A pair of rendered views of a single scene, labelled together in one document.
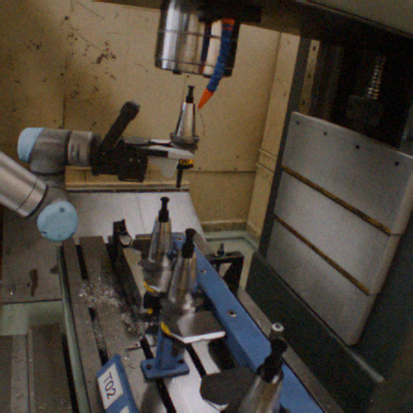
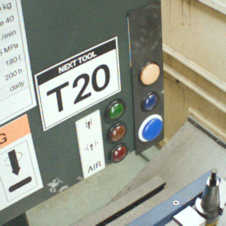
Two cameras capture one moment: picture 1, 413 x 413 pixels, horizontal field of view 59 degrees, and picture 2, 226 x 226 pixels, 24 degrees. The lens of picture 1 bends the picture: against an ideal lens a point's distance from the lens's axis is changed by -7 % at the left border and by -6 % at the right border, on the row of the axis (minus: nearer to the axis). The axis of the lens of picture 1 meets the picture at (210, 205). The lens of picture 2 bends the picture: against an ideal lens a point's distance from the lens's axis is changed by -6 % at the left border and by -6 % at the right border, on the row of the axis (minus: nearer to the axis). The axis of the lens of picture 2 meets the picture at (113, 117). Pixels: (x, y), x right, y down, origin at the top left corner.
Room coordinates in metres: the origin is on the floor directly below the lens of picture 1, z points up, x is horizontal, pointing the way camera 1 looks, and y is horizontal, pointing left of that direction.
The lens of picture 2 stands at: (0.56, 0.62, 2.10)
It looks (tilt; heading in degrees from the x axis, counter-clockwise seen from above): 40 degrees down; 262
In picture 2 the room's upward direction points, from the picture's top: 5 degrees counter-clockwise
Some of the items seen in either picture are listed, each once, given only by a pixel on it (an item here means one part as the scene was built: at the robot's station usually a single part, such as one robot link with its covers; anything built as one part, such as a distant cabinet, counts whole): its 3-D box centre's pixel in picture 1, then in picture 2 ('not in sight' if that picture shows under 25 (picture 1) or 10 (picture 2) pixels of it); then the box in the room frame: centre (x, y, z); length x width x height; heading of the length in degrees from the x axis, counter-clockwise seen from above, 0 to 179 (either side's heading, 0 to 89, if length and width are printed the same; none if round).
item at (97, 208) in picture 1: (112, 246); not in sight; (1.39, 0.37, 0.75); 0.89 x 0.67 x 0.26; 116
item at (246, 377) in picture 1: (230, 388); (190, 220); (0.31, -0.05, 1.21); 0.07 x 0.05 x 0.01; 116
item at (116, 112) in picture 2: not in sight; (116, 110); (0.48, 0.15, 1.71); 0.02 x 0.01 x 0.02; 26
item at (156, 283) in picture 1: (169, 281); not in sight; (0.51, 0.04, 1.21); 0.07 x 0.05 x 0.01; 116
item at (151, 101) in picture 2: not in sight; (150, 101); (0.44, 0.13, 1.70); 0.02 x 0.01 x 0.02; 26
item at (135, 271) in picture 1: (168, 269); not in sight; (0.94, 0.09, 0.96); 0.29 x 0.23 x 0.05; 26
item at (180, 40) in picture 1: (196, 41); not in sight; (0.80, 0.07, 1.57); 0.16 x 0.16 x 0.12
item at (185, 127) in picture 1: (186, 119); not in sight; (0.80, 0.07, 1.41); 0.04 x 0.04 x 0.07
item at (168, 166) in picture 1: (170, 163); not in sight; (0.76, 0.09, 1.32); 0.09 x 0.03 x 0.06; 84
